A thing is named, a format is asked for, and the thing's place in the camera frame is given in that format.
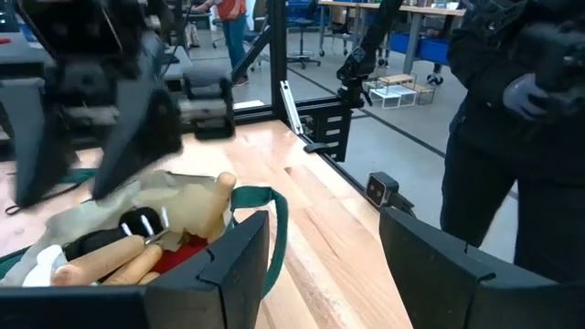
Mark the person's hand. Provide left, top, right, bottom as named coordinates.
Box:
left=501, top=72, right=549, bottom=122

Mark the wooden top workshop table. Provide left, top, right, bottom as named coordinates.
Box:
left=317, top=0, right=467, bottom=77

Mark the small black camera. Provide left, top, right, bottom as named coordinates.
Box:
left=364, top=171, right=416, bottom=217

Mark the green spray bottle white head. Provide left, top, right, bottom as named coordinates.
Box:
left=22, top=244, right=69, bottom=288

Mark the small white stand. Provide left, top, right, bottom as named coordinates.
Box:
left=367, top=84, right=419, bottom=111

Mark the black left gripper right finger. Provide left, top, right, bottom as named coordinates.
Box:
left=378, top=206, right=557, bottom=329

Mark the silver metal strip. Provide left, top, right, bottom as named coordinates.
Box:
left=279, top=80, right=305, bottom=136

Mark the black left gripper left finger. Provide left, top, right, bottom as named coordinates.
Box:
left=145, top=210, right=271, bottom=329

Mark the blue storage bin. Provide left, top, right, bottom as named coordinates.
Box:
left=388, top=31, right=452, bottom=66

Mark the blue office chair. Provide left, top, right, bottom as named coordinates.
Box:
left=286, top=0, right=324, bottom=70

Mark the black aluminium table frame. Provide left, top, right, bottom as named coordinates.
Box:
left=230, top=0, right=356, bottom=165

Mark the black handheld device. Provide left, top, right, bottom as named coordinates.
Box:
left=516, top=20, right=585, bottom=118

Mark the red black gardening glove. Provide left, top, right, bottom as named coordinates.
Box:
left=63, top=206, right=209, bottom=275

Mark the person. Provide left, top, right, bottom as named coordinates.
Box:
left=190, top=0, right=251, bottom=88
left=440, top=0, right=585, bottom=284

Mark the grey desk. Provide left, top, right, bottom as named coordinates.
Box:
left=0, top=29, right=47, bottom=79

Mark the small wooden stand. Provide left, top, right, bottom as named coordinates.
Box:
left=377, top=72, right=438, bottom=106

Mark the beige green gardening bag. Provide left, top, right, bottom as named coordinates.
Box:
left=0, top=169, right=290, bottom=298

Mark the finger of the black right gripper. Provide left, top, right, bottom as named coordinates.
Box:
left=90, top=31, right=184, bottom=202
left=0, top=77, right=77, bottom=207

